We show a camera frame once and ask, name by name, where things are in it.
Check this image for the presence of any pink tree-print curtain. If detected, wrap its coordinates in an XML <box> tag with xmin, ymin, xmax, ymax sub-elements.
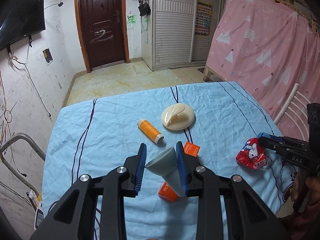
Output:
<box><xmin>206</xmin><ymin>0</ymin><xmax>319</xmax><ymax>139</ymax></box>

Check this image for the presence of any grey paper cone cup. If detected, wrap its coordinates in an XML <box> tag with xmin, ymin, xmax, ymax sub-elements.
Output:
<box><xmin>145</xmin><ymin>146</ymin><xmax>186</xmax><ymax>197</ymax></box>

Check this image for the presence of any orange thread spool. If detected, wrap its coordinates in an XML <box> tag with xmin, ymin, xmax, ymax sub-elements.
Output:
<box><xmin>137</xmin><ymin>119</ymin><xmax>164</xmax><ymax>144</ymax></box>

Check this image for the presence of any red snoopy snack packet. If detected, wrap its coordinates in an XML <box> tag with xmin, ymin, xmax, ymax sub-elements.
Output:
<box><xmin>236</xmin><ymin>137</ymin><xmax>267</xmax><ymax>170</ymax></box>

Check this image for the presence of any colourful wall chart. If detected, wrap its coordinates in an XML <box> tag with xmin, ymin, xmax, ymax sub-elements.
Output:
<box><xmin>195</xmin><ymin>2</ymin><xmax>213</xmax><ymax>36</ymax></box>

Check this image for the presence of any person's right hand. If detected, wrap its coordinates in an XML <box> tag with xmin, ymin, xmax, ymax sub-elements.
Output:
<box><xmin>291</xmin><ymin>172</ymin><xmax>320</xmax><ymax>205</ymax></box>

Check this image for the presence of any black wall television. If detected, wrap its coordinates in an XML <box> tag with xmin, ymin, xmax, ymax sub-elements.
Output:
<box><xmin>1</xmin><ymin>0</ymin><xmax>46</xmax><ymax>50</ymax></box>

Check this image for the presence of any dark brown door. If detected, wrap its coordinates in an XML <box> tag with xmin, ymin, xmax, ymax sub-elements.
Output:
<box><xmin>74</xmin><ymin>0</ymin><xmax>130</xmax><ymax>73</ymax></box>

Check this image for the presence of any white louvered wardrobe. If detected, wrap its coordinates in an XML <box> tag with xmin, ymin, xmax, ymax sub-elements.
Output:
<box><xmin>141</xmin><ymin>0</ymin><xmax>224</xmax><ymax>70</ymax></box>

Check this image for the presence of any orange cardboard box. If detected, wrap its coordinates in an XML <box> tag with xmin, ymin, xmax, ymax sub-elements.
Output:
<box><xmin>158</xmin><ymin>142</ymin><xmax>200</xmax><ymax>202</ymax></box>

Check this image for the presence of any white metal chair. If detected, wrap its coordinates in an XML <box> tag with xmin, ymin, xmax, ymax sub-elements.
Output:
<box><xmin>274</xmin><ymin>83</ymin><xmax>311</xmax><ymax>141</ymax></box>

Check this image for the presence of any white power strip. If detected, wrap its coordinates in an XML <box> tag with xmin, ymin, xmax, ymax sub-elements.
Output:
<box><xmin>26</xmin><ymin>189</ymin><xmax>44</xmax><ymax>230</ymax></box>

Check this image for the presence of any cream round brush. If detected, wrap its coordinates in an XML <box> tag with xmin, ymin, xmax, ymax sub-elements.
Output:
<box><xmin>161</xmin><ymin>103</ymin><xmax>195</xmax><ymax>131</ymax></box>

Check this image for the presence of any light blue bed sheet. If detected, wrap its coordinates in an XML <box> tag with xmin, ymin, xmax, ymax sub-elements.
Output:
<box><xmin>42</xmin><ymin>81</ymin><xmax>301</xmax><ymax>240</ymax></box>

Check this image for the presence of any grey metal frame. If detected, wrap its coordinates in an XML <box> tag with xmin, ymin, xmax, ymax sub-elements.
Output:
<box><xmin>1</xmin><ymin>133</ymin><xmax>46</xmax><ymax>196</ymax></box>

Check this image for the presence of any black bag on hook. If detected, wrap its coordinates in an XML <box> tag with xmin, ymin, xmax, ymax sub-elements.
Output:
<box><xmin>138</xmin><ymin>2</ymin><xmax>151</xmax><ymax>17</ymax></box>

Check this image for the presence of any black wall cable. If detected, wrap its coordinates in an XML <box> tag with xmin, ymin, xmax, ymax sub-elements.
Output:
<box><xmin>10</xmin><ymin>42</ymin><xmax>52</xmax><ymax>118</ymax></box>

